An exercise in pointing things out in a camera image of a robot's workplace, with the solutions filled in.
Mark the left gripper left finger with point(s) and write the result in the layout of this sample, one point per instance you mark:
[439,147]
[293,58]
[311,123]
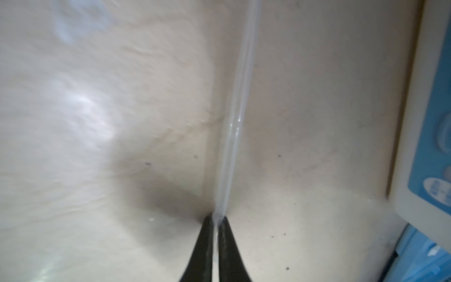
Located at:
[199,268]

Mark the white plastic bin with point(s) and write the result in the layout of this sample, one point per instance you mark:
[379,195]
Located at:
[420,189]

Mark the blue plastic lid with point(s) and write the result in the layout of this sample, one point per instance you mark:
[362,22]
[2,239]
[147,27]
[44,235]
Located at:
[417,258]

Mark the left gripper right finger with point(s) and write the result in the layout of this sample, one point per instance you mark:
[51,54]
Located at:
[230,263]

